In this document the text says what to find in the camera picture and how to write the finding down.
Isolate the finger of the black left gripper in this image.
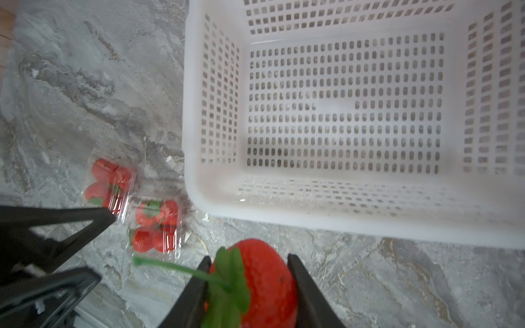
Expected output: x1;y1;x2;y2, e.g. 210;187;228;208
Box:
1;267;101;327
1;205;116;275

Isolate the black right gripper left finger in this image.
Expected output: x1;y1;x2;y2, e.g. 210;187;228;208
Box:
159;277;207;328

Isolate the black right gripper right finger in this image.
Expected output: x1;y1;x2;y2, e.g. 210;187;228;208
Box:
287;254;345;328

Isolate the red strawberry basket edge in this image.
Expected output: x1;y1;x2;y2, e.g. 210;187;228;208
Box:
134;239;298;327

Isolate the clear plastic clamshell container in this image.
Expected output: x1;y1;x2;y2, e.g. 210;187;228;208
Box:
124;194;183;262

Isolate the white perforated plastic basket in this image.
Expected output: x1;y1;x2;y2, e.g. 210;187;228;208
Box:
183;1;524;250

